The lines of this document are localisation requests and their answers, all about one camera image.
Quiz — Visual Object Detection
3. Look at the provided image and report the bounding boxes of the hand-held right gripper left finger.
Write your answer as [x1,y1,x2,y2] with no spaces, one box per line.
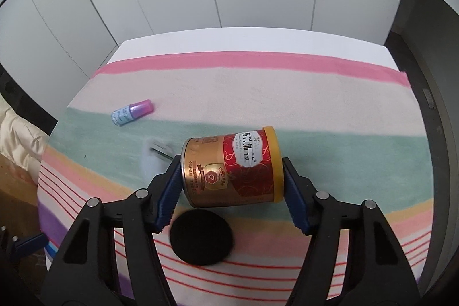
[42,155,182,306]

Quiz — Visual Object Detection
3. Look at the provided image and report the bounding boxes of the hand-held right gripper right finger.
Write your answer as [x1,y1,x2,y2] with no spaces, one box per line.
[281,157,421,306]

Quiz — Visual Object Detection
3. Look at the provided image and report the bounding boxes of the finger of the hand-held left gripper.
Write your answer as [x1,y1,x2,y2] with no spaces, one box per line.
[0,225,46,265]

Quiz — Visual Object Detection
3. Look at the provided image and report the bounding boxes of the red and gold can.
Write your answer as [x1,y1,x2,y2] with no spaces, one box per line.
[180,126,286,209]

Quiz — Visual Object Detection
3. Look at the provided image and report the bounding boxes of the small clear bottle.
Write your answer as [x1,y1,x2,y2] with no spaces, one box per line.
[141,139,175,171]

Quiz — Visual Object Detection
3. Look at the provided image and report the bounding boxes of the black round lid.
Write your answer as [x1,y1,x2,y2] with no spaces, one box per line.
[169,207,235,266]

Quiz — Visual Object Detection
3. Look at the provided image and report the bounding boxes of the small bottle with purple cap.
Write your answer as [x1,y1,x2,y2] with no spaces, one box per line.
[111,99,155,127]

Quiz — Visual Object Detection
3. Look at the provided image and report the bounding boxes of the striped colourful cloth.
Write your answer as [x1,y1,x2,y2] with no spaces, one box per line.
[38,51,433,306]

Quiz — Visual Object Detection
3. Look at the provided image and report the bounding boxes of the cream padded armchair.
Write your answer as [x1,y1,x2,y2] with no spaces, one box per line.
[0,101,58,164]

